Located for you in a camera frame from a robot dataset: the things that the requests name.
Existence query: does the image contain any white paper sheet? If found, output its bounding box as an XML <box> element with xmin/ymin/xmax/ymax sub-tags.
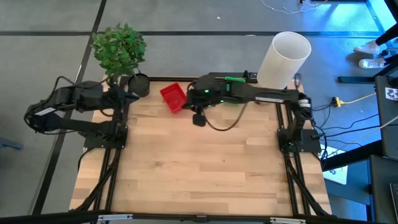
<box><xmin>322</xmin><ymin>144</ymin><xmax>349</xmax><ymax>186</ymax></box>

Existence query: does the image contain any red plastic basket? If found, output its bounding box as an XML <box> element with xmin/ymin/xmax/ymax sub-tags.
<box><xmin>159</xmin><ymin>82</ymin><xmax>188</xmax><ymax>114</ymax></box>

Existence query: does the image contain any person's white shoe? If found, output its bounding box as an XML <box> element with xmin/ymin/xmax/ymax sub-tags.
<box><xmin>353</xmin><ymin>39</ymin><xmax>381</xmax><ymax>55</ymax></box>
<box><xmin>357</xmin><ymin>57</ymin><xmax>386</xmax><ymax>69</ymax></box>

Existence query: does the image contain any white printed tag paper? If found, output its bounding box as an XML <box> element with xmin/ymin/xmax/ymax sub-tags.
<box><xmin>384</xmin><ymin>86</ymin><xmax>398</xmax><ymax>101</ymax></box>

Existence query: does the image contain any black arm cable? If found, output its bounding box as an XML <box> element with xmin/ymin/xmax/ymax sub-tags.
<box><xmin>203</xmin><ymin>102</ymin><xmax>248</xmax><ymax>132</ymax></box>
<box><xmin>49</xmin><ymin>75</ymin><xmax>82</xmax><ymax>94</ymax></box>

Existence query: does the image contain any black aluminium table frame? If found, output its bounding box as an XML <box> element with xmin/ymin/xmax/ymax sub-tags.
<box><xmin>0</xmin><ymin>72</ymin><xmax>398</xmax><ymax>224</ymax></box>

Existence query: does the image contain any black plant pot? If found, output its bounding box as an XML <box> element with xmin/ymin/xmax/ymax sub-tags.
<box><xmin>127</xmin><ymin>73</ymin><xmax>151</xmax><ymax>98</ymax></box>

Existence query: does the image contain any silver frame bracket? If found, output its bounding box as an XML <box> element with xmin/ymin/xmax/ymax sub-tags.
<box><xmin>98</xmin><ymin>213</ymin><xmax>134</xmax><ymax>222</ymax></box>
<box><xmin>269</xmin><ymin>217</ymin><xmax>307</xmax><ymax>224</ymax></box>

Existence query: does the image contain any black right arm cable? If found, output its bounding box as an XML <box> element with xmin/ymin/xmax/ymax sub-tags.
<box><xmin>203</xmin><ymin>102</ymin><xmax>248</xmax><ymax>132</ymax></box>

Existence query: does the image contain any black side desk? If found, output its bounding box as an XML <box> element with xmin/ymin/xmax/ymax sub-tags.
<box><xmin>374</xmin><ymin>75</ymin><xmax>398</xmax><ymax>161</ymax></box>

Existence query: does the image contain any green leafy artificial plant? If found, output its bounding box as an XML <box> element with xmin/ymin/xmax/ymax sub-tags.
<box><xmin>90</xmin><ymin>22</ymin><xmax>147</xmax><ymax>80</ymax></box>

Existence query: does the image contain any person's leg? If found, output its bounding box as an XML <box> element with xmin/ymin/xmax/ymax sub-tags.
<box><xmin>375</xmin><ymin>21</ymin><xmax>398</xmax><ymax>46</ymax></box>

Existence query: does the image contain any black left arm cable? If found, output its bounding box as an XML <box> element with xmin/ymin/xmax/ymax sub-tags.
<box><xmin>49</xmin><ymin>75</ymin><xmax>82</xmax><ymax>94</ymax></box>

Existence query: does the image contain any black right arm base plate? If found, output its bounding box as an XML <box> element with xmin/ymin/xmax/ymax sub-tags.
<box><xmin>277</xmin><ymin>128</ymin><xmax>322</xmax><ymax>154</ymax></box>

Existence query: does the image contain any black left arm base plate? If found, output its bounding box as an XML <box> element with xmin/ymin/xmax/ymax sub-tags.
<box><xmin>77</xmin><ymin>124</ymin><xmax>128</xmax><ymax>149</ymax></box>

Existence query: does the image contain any black desk foot bar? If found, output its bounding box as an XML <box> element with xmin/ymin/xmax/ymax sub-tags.
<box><xmin>338</xmin><ymin>60</ymin><xmax>398</xmax><ymax>84</ymax></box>

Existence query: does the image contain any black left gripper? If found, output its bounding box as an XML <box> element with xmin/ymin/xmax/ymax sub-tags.
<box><xmin>102</xmin><ymin>86</ymin><xmax>140</xmax><ymax>108</ymax></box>

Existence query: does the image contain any yellow power plug with cable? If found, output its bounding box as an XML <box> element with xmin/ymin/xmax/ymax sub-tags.
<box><xmin>331</xmin><ymin>92</ymin><xmax>377</xmax><ymax>108</ymax></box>

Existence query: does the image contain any dark grey cabinet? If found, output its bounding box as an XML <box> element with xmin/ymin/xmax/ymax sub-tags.
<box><xmin>369</xmin><ymin>154</ymin><xmax>398</xmax><ymax>224</ymax></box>

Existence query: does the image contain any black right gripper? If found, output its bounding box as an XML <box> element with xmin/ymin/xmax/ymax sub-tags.
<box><xmin>181</xmin><ymin>75</ymin><xmax>231</xmax><ymax>114</ymax></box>

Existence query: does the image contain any white floor cable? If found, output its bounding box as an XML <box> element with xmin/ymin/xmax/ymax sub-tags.
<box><xmin>260</xmin><ymin>0</ymin><xmax>329</xmax><ymax>16</ymax></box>

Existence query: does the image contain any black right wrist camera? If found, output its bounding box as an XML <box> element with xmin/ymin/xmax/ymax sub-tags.
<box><xmin>192</xmin><ymin>113</ymin><xmax>206</xmax><ymax>128</ymax></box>

